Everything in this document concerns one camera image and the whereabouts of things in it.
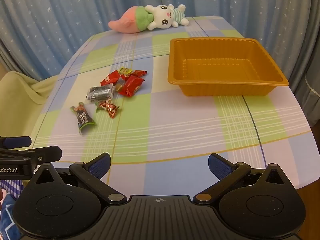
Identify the checked pastel tablecloth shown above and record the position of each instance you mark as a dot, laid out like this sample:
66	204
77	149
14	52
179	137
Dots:
175	130

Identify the red packet white print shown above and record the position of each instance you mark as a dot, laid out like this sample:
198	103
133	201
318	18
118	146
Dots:
111	78

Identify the blue star print curtain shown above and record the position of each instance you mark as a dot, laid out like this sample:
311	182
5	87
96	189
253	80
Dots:
75	17

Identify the red foil candy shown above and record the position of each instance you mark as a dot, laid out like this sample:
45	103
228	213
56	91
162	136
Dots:
111	108

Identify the blue white checked clothing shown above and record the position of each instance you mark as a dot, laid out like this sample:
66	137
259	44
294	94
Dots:
10	186

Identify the small red candy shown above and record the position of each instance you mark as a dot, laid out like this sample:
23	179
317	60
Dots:
139	73

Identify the yellow green candy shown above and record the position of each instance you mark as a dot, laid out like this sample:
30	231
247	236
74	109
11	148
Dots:
125	70

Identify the green dark snack stick packet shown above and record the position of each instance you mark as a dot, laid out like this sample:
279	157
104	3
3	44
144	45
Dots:
83	118

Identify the red packet yellow print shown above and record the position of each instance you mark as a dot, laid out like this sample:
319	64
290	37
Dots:
131	87

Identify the silver black snack packet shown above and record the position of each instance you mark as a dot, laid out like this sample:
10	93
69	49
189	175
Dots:
100	93

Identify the blue printed cloth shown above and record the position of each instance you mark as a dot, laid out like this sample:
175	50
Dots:
6	217

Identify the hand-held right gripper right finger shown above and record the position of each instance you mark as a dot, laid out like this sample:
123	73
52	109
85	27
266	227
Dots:
220	166

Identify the yellow green blanket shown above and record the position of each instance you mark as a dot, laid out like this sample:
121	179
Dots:
17	100

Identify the brown candy clear wrapper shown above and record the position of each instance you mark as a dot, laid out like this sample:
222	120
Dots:
118	87

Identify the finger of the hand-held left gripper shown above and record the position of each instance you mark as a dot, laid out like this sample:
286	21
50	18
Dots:
17	142
47	153

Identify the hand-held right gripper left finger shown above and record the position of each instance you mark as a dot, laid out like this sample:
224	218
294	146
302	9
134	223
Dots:
100	166

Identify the rabbit plush toy pink tail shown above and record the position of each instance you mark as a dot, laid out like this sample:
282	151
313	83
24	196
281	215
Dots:
160	15

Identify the orange plastic tray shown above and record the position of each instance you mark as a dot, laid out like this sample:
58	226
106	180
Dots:
225	87

